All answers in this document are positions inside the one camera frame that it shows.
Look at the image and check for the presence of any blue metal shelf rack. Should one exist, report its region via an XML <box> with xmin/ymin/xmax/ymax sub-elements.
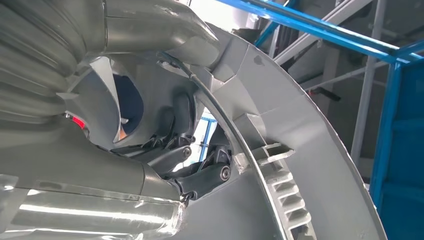
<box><xmin>198</xmin><ymin>0</ymin><xmax>424</xmax><ymax>240</ymax></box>

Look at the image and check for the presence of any person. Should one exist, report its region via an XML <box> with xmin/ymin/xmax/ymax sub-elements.
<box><xmin>112</xmin><ymin>74</ymin><xmax>145</xmax><ymax>140</ymax></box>

